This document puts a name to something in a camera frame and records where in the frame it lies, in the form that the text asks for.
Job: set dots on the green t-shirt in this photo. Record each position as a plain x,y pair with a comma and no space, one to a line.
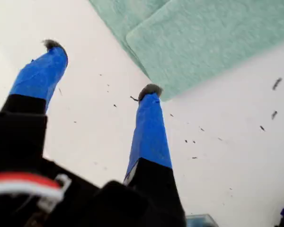
203,47

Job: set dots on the small shiny metal plate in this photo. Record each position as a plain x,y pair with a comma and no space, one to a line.
201,221

